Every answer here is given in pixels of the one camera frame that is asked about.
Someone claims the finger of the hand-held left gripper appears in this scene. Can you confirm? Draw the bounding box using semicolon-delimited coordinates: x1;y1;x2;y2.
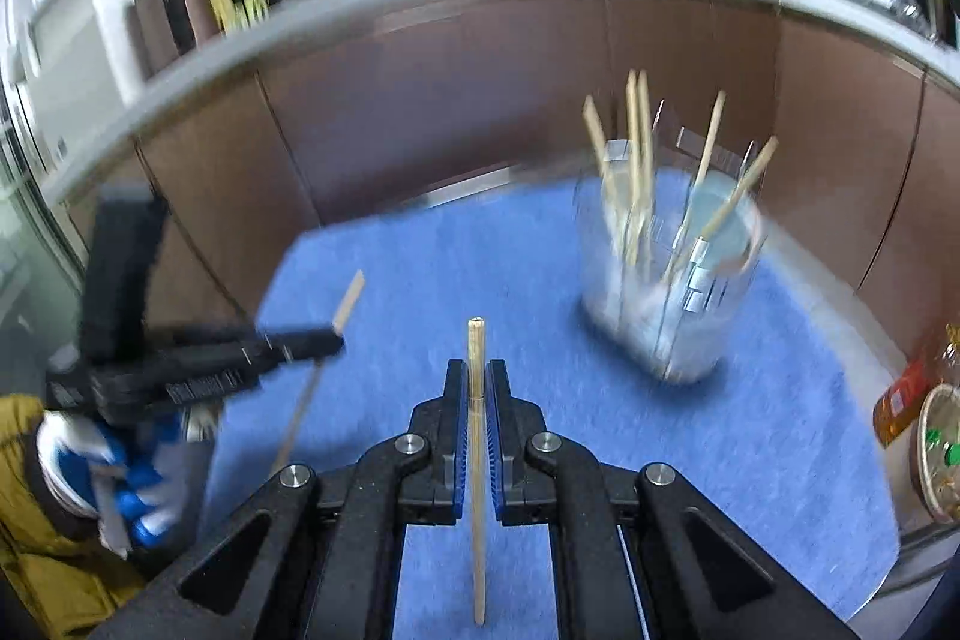
97;325;347;380
97;353;265;421

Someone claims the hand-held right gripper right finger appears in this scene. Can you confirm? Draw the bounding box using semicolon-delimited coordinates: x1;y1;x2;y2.
484;357;863;640

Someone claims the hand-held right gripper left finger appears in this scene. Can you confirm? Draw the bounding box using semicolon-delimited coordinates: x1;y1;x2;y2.
90;357;470;640

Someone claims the clear utensil organizer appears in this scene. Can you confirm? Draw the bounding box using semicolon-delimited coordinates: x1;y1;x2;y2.
574;137;766;386

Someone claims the person's left hand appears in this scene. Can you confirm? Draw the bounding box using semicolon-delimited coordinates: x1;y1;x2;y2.
34;404;226;555

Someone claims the blue towel mat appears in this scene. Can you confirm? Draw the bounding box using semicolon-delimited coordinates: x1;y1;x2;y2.
199;171;901;640

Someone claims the brown kitchen base cabinet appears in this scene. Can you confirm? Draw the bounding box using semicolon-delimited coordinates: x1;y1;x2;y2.
45;0;960;371

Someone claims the cooking oil bottle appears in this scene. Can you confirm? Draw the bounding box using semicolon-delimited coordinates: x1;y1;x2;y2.
874;325;960;450

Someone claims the round basin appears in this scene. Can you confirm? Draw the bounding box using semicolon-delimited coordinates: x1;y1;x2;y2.
911;383;960;525

